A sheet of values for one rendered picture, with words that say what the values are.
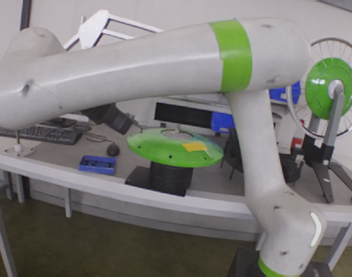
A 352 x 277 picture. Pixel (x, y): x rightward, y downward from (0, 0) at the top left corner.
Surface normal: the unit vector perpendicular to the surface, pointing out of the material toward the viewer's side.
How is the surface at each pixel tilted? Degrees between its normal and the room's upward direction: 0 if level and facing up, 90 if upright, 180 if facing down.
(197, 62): 94
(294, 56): 97
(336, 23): 90
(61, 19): 90
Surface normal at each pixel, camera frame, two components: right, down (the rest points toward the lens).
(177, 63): 0.07, 0.36
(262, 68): 0.15, 0.62
